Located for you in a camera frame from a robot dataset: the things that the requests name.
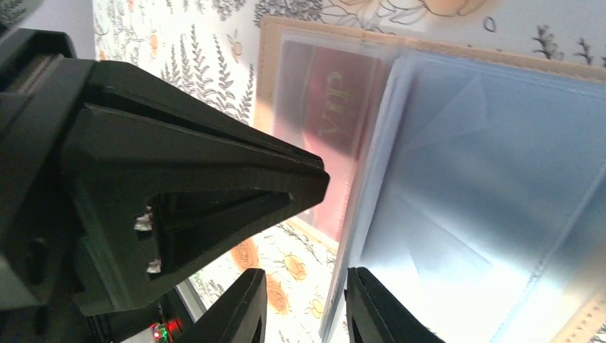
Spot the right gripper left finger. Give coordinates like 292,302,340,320
176,268,267,343

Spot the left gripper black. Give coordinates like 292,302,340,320
1,29,93,342

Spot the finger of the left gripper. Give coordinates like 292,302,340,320
61,105,329,316
86,61,324,170

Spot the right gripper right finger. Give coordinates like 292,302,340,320
345,267,443,343

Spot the beige card holder wallet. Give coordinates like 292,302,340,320
254,16,605,342

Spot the red card pile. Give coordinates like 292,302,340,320
272,41,386,242

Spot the floral patterned table mat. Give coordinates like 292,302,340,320
93,1,605,342

